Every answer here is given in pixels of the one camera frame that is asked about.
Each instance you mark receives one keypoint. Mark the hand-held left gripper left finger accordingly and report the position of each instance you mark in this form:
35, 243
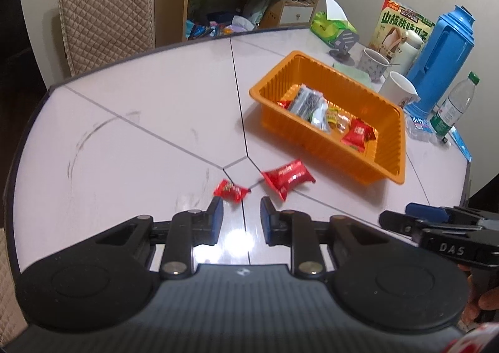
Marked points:
218, 218

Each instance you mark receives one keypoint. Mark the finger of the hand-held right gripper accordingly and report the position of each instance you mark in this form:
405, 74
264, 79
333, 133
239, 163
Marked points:
397, 222
427, 211

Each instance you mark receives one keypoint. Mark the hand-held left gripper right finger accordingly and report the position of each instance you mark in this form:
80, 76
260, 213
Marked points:
266, 220

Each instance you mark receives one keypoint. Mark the small red candy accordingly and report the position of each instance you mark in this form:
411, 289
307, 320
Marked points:
230, 191

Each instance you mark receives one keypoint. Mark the large red snack packet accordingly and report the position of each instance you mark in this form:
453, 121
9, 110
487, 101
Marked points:
288, 177

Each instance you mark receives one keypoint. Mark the orange plastic tray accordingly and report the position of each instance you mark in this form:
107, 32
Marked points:
296, 134

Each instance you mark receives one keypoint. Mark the dark red snack packet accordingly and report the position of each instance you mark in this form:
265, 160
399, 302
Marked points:
283, 105

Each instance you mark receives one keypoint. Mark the yellow candy packet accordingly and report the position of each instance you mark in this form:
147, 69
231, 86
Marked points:
332, 117

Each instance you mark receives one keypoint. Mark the black clear snack packet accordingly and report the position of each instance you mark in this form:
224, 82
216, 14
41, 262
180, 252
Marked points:
308, 103

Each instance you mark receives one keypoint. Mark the person's right hand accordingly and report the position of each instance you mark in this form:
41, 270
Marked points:
481, 300

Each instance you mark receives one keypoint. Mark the blue flat packet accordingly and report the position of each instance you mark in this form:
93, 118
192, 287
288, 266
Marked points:
460, 144

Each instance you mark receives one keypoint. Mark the clear blue tissue packet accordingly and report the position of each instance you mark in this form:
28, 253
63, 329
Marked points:
419, 126

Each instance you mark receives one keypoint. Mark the red white patterned clothing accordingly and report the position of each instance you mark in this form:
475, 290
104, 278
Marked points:
475, 339

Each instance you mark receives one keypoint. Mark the square red snack packet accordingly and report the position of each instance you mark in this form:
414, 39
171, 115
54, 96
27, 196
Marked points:
356, 133

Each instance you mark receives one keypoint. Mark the clear water bottle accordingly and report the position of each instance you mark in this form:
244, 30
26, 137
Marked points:
452, 107

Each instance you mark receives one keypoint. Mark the white cartoon mug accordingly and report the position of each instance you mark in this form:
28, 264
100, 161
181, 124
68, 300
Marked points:
397, 89

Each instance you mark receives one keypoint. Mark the patterned grey mug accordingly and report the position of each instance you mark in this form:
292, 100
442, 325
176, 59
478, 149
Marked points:
370, 66

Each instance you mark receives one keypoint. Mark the blue thermos jug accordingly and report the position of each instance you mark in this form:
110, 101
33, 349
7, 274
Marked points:
440, 52

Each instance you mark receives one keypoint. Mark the grey phone stand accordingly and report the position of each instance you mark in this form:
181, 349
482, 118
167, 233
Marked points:
347, 41

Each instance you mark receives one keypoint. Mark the green cream food box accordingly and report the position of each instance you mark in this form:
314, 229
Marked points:
390, 25

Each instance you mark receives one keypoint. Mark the green snack bag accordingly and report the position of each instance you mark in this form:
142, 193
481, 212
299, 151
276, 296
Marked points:
327, 27

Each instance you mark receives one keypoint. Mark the small white drawer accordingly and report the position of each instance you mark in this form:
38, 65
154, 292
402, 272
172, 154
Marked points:
296, 14

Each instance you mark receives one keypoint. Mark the quilted beige chair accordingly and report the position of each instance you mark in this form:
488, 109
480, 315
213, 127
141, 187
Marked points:
7, 290
105, 5

